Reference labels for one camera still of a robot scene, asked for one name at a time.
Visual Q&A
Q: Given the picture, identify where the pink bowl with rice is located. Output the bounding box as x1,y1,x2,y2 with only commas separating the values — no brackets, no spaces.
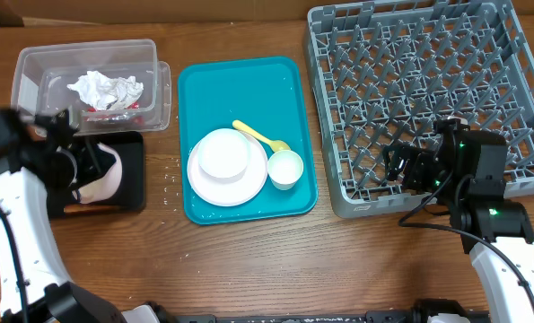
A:
72,143,122,205

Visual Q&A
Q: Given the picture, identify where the red snack wrapper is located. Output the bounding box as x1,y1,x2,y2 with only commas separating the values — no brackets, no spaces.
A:
83,102,139,123

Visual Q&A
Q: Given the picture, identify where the white napkin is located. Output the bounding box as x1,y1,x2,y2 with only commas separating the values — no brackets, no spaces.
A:
66,71,144,111

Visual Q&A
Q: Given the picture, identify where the white bowl with brown food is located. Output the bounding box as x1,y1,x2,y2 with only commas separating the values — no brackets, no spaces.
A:
198,128,250,179

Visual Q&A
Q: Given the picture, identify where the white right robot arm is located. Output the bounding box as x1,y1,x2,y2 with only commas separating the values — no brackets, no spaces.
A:
382,117,534,322

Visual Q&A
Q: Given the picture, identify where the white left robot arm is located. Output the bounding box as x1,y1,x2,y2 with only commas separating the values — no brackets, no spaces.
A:
0,109,168,323

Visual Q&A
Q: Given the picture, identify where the black tray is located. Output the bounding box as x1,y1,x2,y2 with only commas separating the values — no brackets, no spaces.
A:
47,131,146,219

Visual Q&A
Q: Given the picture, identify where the grey dish rack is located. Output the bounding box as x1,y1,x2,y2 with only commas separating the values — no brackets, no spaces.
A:
305,1,534,218

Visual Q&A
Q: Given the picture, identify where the clear plastic bin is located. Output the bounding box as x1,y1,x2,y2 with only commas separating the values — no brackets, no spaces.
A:
11,39,171,135

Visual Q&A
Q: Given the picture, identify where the white mint cup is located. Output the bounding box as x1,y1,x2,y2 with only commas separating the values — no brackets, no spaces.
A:
267,150,304,190

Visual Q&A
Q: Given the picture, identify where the yellow plastic spoon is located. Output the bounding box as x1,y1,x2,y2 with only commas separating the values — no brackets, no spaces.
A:
232,119,291,153

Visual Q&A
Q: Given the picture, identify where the teal plastic tray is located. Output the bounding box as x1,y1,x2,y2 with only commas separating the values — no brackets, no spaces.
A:
178,57,319,225

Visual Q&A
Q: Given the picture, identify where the large white plate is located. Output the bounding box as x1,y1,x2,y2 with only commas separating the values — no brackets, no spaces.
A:
187,131,267,206

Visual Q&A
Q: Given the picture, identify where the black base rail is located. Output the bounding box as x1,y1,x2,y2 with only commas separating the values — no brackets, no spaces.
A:
144,298,492,323

